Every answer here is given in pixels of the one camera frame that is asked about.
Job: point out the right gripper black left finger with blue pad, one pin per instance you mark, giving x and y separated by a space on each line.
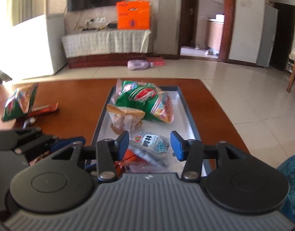
99 159

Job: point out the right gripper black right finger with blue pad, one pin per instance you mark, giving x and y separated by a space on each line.
194 152

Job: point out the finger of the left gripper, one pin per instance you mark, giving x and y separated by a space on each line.
32 140
60 143

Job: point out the tan brown snack bag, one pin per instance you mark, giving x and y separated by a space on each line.
125 118

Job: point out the green snack bag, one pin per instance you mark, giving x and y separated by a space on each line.
148 97
20 103

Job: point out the clear grey printed snack bag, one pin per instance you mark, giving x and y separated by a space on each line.
153 149

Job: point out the small orange snack packet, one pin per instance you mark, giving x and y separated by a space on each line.
129 158

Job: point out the grey tray white inside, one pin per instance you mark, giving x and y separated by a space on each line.
183 122

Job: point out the orange red snack bar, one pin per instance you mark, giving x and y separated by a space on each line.
43 109

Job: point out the green snack bag in tray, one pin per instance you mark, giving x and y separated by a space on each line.
148 97

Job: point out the white chest freezer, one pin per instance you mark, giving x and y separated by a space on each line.
33 48

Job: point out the purple detergent bottle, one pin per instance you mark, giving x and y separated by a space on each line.
139 64

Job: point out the teal plastic bag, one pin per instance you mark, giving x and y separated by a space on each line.
288 169

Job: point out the tv stand with white cloth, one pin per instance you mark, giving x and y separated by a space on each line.
105 47

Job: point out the wooden chair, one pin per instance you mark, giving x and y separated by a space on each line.
294 73

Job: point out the orange cardboard box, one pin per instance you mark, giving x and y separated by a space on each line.
133 15

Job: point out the white wall power strip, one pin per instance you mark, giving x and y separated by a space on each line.
98 20

